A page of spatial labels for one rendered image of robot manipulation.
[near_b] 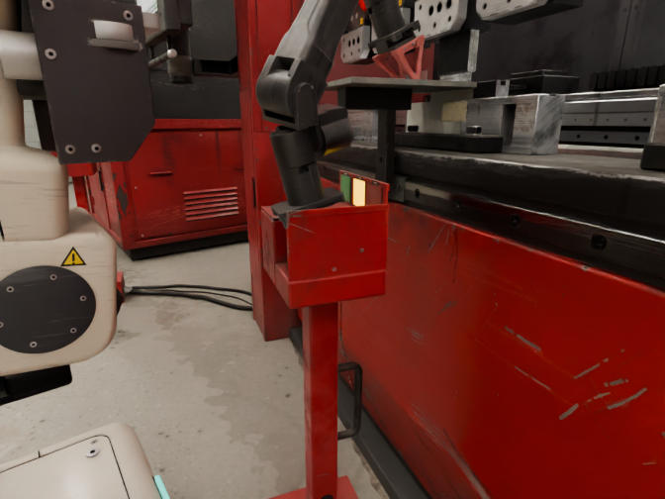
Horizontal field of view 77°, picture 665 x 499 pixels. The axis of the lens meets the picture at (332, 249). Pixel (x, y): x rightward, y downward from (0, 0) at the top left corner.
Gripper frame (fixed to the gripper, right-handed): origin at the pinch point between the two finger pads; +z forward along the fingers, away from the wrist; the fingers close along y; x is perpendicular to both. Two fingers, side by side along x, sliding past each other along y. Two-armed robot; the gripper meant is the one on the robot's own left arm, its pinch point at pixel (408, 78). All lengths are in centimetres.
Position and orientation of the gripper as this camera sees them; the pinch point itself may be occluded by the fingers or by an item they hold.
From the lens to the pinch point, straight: 91.5
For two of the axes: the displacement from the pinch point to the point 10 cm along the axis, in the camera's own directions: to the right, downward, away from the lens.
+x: -8.3, 5.4, -1.8
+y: -3.7, -2.7, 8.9
